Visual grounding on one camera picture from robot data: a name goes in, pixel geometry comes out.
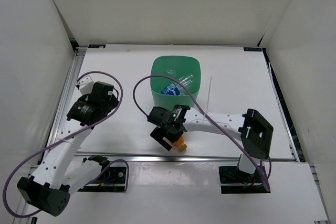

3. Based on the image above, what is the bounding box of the orange juice bottle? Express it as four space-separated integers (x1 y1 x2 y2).
173 136 187 153

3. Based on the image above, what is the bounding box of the blue label water bottle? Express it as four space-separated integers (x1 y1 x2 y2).
161 83 181 96

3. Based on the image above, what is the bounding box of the clear plastic bottle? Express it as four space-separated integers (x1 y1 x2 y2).
178 74 195 88

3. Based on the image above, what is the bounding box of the white label water bottle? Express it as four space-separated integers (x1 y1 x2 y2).
166 68 181 78

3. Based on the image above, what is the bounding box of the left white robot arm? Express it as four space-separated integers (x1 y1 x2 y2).
17 91 120 216

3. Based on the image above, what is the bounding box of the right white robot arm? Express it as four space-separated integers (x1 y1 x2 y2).
147 105 274 182

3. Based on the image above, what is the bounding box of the green plastic bin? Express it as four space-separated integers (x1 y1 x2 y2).
150 56 201 110

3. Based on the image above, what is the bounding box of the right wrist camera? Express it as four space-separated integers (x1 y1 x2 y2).
147 106 171 127

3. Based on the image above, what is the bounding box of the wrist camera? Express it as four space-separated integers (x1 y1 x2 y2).
88 81 119 105
147 106 171 127

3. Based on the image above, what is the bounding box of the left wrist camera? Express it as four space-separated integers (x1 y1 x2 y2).
88 81 119 105

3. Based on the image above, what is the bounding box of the white cable tie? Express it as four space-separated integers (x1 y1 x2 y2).
202 76 212 123

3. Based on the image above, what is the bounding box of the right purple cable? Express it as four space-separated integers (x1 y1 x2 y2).
132 74 271 192

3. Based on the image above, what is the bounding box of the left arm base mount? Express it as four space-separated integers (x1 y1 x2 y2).
78 155 130 193

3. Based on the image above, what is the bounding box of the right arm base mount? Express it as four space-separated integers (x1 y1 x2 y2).
218 154 270 194

